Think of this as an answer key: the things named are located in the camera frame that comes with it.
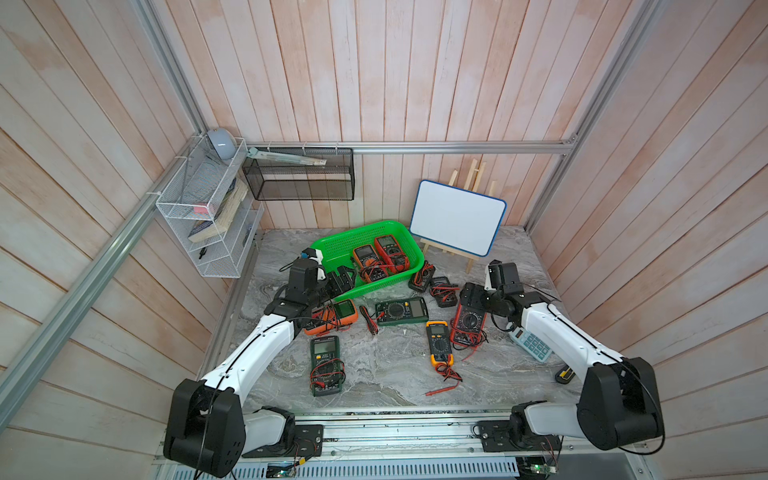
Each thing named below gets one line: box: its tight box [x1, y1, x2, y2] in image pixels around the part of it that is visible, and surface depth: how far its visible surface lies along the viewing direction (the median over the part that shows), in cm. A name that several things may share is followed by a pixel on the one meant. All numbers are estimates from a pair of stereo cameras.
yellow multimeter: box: [425, 321, 463, 397], surface depth 87 cm
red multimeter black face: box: [450, 304, 488, 347], surface depth 90 cm
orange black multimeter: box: [353, 244, 387, 284], surface depth 106 cm
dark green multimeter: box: [310, 336, 346, 397], surface depth 84 cm
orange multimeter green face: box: [304, 299, 359, 335], surface depth 92 cm
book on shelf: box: [188, 178, 249, 243], surface depth 83 cm
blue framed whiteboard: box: [409, 179, 507, 257], surface depth 100 cm
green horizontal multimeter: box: [375, 297, 429, 325], surface depth 97 cm
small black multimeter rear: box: [408, 260, 436, 292], surface depth 103 cm
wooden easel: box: [420, 159, 497, 274], surface depth 97 cm
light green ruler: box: [247, 147, 327, 166], surface depth 92 cm
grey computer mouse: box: [207, 128, 237, 160], surface depth 85 cm
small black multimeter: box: [429, 276, 460, 308], surface depth 100 cm
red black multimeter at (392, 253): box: [374, 234, 410, 273], surface depth 109 cm
